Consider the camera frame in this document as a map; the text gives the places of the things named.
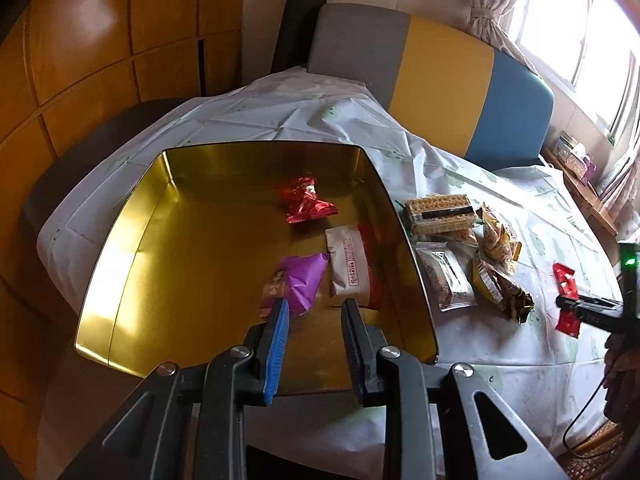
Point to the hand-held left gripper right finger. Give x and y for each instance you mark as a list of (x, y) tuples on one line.
[(354, 350)]

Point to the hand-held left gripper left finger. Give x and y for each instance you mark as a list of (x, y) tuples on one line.
[(278, 350)]

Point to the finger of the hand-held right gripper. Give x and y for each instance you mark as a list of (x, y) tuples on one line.
[(590, 306)]

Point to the long red snack packet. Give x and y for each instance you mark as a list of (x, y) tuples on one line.
[(564, 275)]

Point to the purple snack packet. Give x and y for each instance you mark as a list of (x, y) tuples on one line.
[(300, 280)]

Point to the white snack packet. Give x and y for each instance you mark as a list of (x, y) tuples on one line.
[(347, 265)]

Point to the yellow brown snack packet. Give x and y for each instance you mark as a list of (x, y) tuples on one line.
[(505, 290)]

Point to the yellow printed snack packet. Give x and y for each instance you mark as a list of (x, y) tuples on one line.
[(497, 240)]

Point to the clear silver snack packet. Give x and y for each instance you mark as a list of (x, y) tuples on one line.
[(445, 275)]

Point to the gold metal tin box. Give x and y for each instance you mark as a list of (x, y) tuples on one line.
[(200, 220)]

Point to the red foil candy packet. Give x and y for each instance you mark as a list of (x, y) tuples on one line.
[(302, 200)]

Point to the clear cracker packet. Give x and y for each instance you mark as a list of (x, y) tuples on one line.
[(440, 212)]

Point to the person's right hand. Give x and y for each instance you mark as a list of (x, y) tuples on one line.
[(620, 365)]

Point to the wooden side table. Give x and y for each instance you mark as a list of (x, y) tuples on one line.
[(585, 195)]

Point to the patterned tissue box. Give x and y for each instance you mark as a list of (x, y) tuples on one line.
[(581, 162)]

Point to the patterned rug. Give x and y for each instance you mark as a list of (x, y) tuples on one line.
[(597, 452)]

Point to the white green-print tablecloth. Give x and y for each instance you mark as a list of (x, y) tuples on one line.
[(300, 120)]

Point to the window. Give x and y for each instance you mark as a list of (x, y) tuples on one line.
[(580, 25)]

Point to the grey yellow blue sofa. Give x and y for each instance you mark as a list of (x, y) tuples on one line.
[(440, 70)]

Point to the floral curtain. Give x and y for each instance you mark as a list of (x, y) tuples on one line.
[(492, 0)]

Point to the black rolled mat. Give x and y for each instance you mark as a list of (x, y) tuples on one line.
[(297, 25)]

